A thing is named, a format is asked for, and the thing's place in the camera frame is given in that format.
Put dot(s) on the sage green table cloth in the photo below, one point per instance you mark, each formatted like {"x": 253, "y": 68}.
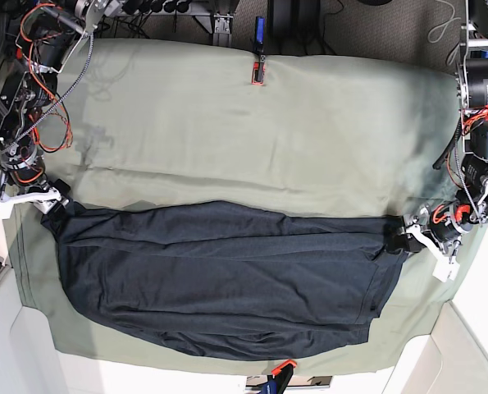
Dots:
{"x": 160, "y": 123}

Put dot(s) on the middle rear orange clamp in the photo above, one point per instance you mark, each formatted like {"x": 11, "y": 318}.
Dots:
{"x": 258, "y": 50}

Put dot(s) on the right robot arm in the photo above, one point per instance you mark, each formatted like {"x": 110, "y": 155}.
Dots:
{"x": 34, "y": 120}

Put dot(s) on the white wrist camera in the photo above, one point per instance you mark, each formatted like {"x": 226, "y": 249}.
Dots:
{"x": 446, "y": 267}
{"x": 43, "y": 201}

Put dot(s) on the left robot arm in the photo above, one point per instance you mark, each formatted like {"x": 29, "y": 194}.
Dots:
{"x": 466, "y": 155}

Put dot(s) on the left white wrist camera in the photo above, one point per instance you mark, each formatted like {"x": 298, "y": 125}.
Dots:
{"x": 446, "y": 267}

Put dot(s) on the black power adapter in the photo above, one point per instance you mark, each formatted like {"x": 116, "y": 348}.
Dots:
{"x": 287, "y": 18}

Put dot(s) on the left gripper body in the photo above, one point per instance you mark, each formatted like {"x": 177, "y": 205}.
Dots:
{"x": 445, "y": 224}

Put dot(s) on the grey metal stand bracket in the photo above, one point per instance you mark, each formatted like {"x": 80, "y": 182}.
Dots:
{"x": 223, "y": 14}

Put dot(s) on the dark navy T-shirt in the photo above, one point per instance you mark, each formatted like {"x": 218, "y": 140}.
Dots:
{"x": 227, "y": 281}

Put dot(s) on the front orange black clamp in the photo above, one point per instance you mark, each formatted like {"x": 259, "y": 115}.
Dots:
{"x": 279, "y": 378}

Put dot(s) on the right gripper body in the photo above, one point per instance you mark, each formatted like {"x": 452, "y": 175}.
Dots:
{"x": 63, "y": 202}

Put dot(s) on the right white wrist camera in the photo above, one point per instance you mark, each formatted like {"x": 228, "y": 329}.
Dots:
{"x": 43, "y": 201}

